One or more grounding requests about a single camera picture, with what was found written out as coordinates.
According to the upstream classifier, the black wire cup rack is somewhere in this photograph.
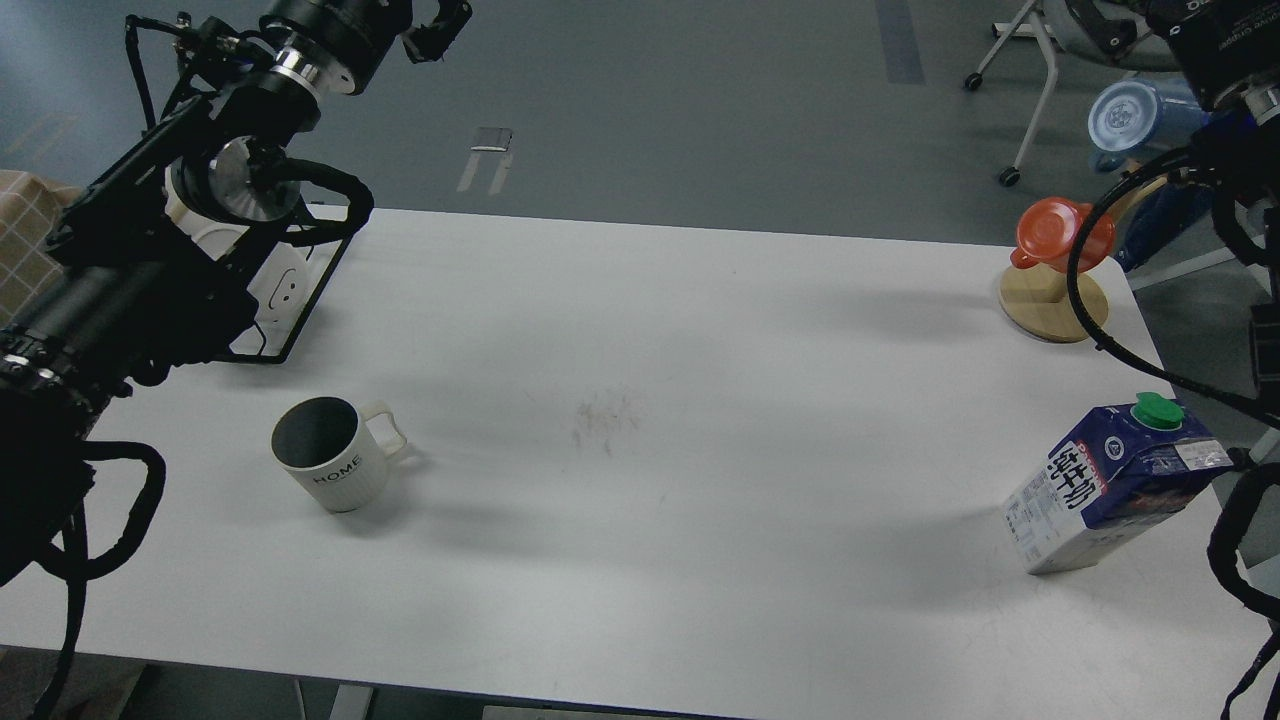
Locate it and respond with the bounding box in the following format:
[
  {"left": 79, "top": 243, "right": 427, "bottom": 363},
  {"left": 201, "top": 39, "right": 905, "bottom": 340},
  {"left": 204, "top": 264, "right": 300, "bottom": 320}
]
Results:
[{"left": 218, "top": 234, "right": 355, "bottom": 365}]

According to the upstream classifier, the grey office chair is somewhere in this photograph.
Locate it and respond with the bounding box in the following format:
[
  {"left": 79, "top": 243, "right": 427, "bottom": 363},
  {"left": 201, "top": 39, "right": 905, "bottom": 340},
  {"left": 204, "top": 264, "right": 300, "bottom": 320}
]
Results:
[{"left": 963, "top": 1, "right": 1180, "bottom": 188}]

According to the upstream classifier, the wooden cup tree stand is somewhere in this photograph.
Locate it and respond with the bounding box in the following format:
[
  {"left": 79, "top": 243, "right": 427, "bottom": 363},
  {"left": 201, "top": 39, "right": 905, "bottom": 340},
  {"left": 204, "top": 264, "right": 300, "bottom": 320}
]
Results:
[{"left": 998, "top": 179, "right": 1166, "bottom": 343}]

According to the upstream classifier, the blue plastic cup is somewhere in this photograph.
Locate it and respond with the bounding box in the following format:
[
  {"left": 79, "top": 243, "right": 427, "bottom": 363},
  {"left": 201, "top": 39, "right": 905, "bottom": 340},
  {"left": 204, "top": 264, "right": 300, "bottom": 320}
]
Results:
[{"left": 1085, "top": 77, "right": 1210, "bottom": 174}]

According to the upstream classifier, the orange plastic cup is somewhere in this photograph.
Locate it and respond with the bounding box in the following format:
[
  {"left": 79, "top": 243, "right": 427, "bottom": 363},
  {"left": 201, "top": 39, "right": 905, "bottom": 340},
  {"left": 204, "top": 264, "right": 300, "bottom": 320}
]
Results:
[{"left": 1010, "top": 197, "right": 1116, "bottom": 274}]

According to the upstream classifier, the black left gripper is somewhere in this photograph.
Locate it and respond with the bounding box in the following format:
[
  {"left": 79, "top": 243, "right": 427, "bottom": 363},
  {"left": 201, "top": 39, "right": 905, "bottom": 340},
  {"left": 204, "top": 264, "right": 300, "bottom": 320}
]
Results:
[{"left": 260, "top": 1, "right": 474, "bottom": 96}]

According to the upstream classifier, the blue milk carton green cap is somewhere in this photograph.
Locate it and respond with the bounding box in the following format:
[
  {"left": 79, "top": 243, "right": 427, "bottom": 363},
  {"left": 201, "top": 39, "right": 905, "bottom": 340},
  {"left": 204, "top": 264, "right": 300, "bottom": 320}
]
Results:
[{"left": 1002, "top": 392, "right": 1234, "bottom": 575}]

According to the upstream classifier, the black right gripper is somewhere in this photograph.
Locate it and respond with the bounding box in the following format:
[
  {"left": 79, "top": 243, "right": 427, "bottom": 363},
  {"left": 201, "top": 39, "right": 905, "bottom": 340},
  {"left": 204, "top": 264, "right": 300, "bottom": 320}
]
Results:
[{"left": 1062, "top": 1, "right": 1279, "bottom": 111}]

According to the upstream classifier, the white cup on rack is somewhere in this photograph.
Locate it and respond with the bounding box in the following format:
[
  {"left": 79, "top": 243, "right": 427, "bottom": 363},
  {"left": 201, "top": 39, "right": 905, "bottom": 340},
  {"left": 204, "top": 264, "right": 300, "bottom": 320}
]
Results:
[{"left": 165, "top": 165, "right": 314, "bottom": 346}]

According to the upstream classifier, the beige checkered cloth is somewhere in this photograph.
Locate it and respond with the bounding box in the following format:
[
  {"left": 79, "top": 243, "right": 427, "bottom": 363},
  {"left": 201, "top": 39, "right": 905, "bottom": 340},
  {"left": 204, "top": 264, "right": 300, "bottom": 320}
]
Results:
[{"left": 1, "top": 169, "right": 81, "bottom": 325}]

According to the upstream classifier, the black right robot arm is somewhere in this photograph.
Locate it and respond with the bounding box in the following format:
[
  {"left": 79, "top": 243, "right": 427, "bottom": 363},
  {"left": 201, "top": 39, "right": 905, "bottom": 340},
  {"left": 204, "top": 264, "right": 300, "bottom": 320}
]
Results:
[{"left": 1065, "top": 1, "right": 1279, "bottom": 428}]

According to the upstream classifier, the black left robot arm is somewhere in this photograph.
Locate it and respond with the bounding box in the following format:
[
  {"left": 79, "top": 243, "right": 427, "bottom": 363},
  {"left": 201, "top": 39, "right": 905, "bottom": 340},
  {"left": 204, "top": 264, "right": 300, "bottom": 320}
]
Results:
[{"left": 3, "top": 1, "right": 474, "bottom": 719}]

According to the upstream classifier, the white HOME mug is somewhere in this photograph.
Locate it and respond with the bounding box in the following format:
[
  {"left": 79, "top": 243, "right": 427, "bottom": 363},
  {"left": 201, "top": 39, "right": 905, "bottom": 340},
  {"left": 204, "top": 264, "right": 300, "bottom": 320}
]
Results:
[{"left": 269, "top": 396, "right": 408, "bottom": 512}]

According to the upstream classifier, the blue fabric chair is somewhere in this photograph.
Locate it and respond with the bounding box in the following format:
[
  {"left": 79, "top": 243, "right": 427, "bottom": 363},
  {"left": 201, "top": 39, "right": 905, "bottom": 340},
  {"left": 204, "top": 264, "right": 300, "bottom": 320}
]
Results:
[{"left": 1115, "top": 184, "right": 1213, "bottom": 273}]

